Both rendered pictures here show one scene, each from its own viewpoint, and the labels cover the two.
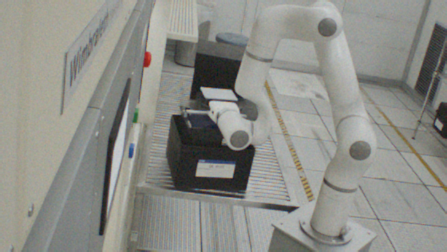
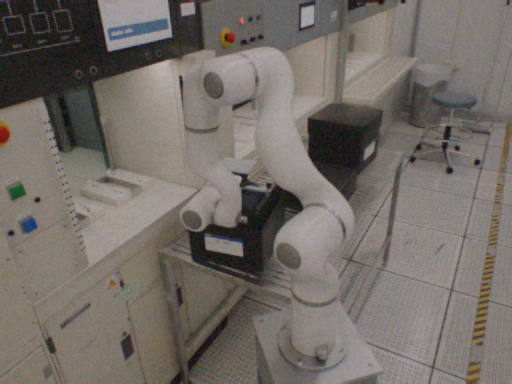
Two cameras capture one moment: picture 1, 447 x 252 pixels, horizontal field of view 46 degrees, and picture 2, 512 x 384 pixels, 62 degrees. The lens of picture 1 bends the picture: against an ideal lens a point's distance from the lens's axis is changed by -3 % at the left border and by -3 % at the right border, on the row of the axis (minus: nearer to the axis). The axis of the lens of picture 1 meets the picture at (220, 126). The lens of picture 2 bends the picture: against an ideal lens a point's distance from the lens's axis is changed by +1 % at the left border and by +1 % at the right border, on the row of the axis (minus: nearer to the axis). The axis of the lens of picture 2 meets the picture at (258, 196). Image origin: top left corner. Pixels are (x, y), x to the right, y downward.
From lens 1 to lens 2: 1.19 m
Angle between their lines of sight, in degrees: 34
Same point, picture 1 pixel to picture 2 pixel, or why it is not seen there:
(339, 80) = (267, 157)
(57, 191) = not seen: outside the picture
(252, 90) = (194, 166)
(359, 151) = (285, 258)
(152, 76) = not seen: hidden behind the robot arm
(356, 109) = (319, 196)
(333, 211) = (298, 325)
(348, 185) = (306, 296)
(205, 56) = (315, 121)
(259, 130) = (221, 211)
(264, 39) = (187, 105)
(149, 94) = not seen: hidden behind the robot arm
